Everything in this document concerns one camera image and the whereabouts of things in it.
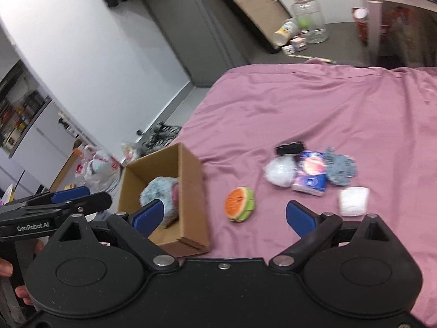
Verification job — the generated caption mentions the white round can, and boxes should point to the white round can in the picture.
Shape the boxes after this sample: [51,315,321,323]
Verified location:
[273,17,299,46]

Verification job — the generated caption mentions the black cloth toy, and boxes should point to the black cloth toy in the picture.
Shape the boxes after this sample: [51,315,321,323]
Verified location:
[275,141,305,157]

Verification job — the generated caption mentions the pale blue round pouch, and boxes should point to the pale blue round pouch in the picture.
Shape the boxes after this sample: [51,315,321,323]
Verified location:
[264,155,297,188]

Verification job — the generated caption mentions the blue-grey knitted cloth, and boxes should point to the blue-grey knitted cloth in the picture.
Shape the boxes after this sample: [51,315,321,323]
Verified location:
[323,147,357,188]

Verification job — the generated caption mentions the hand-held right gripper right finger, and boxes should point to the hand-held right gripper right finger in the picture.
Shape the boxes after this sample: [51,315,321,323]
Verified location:
[268,200,401,272]

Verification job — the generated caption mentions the white crinkly plastic packet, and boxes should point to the white crinkly plastic packet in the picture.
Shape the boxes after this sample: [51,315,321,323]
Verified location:
[338,187,370,216]

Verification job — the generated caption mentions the person's left hand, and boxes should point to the person's left hand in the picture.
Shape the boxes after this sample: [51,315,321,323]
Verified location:
[0,238,45,307]

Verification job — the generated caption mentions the burger plush toy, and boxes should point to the burger plush toy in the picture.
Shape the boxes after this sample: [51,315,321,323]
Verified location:
[225,187,256,222]

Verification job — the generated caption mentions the large white plastic bag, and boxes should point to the large white plastic bag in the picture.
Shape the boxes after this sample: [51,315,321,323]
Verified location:
[74,145,122,195]

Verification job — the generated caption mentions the small clear plastic bag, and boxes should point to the small clear plastic bag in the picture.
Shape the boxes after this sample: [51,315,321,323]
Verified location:
[121,141,144,165]

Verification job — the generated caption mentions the brown cardboard box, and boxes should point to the brown cardboard box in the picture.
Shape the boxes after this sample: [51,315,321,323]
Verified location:
[117,142,210,258]

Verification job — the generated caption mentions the white shelf cabinet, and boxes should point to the white shelf cabinet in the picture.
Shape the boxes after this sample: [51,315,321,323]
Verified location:
[0,60,103,199]

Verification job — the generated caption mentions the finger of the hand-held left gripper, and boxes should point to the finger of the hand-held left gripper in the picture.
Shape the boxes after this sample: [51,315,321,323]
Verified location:
[26,186,91,206]
[63,191,113,215]

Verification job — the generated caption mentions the red container white lid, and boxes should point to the red container white lid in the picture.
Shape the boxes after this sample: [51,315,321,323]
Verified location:
[352,7,370,43]

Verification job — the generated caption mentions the pink bed sheet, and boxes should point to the pink bed sheet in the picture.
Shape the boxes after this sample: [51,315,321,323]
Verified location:
[172,60,437,328]

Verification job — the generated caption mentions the small white boxes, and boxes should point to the small white boxes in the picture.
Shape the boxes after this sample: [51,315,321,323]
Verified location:
[282,36,308,55]

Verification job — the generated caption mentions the grey sneaker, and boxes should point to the grey sneaker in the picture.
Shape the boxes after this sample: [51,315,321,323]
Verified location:
[141,137,171,155]
[150,123,182,141]

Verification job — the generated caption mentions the leaning dark board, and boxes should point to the leaning dark board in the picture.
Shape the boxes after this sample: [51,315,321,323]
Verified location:
[206,0,294,54]

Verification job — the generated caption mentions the grey wardrobe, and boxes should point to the grey wardrobe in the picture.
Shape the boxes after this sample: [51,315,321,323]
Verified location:
[141,0,236,87]

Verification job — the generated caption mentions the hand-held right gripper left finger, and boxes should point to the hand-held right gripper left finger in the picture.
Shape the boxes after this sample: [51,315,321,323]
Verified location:
[46,199,180,271]

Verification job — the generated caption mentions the striped straw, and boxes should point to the striped straw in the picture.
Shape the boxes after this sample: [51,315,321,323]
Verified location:
[287,54,333,64]

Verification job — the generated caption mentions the fluffy grey-blue plush toy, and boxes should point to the fluffy grey-blue plush toy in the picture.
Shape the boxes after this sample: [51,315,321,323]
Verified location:
[139,177,181,229]

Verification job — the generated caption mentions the dark grey bedside platform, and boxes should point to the dark grey bedside platform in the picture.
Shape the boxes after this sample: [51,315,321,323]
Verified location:
[239,21,370,68]

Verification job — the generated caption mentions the clear plastic water jar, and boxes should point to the clear plastic water jar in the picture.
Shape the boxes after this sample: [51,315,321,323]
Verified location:
[291,0,330,44]

